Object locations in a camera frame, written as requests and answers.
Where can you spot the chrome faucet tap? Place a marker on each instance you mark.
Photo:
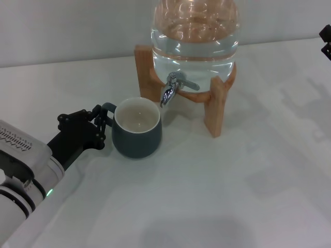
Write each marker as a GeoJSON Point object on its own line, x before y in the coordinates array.
{"type": "Point", "coordinates": [168, 93]}

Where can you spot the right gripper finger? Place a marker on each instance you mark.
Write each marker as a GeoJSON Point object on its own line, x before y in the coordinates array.
{"type": "Point", "coordinates": [328, 33]}

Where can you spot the wooden dispenser stand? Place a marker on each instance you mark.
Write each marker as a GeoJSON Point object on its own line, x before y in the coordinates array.
{"type": "Point", "coordinates": [216, 111]}

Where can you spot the glass water dispenser jar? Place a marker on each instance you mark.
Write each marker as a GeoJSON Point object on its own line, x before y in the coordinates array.
{"type": "Point", "coordinates": [194, 59]}

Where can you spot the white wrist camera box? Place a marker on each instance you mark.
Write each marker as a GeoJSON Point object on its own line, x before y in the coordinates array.
{"type": "Point", "coordinates": [38, 155]}

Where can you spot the black mug white inside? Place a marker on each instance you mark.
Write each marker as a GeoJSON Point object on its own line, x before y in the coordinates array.
{"type": "Point", "coordinates": [137, 144]}

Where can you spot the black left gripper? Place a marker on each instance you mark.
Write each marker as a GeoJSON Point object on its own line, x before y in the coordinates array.
{"type": "Point", "coordinates": [75, 139]}

